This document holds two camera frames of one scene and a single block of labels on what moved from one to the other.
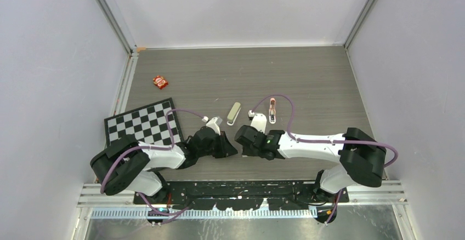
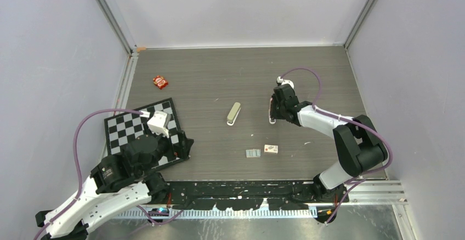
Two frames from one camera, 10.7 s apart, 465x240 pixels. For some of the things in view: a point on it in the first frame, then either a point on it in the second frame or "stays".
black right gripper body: [251, 152] -> [278, 108]
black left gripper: [226, 149] -> [182, 149]
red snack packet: [160, 81] stays
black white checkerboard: [148, 124] stays
